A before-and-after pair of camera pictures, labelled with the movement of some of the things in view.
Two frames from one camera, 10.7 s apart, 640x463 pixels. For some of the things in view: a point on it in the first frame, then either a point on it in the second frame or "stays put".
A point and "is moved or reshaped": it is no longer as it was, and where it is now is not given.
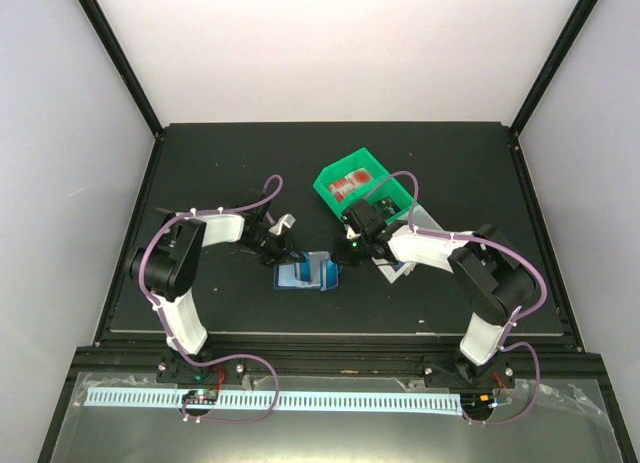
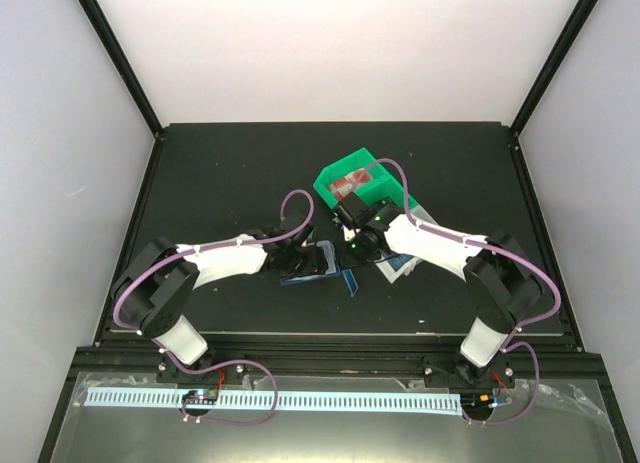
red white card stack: (339, 187) stays put
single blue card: (329, 275) to (330, 255)
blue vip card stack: (396, 264) stays put
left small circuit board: (201, 397) stays put
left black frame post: (108, 46) stays put
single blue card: (304, 268) is moved or reshaped
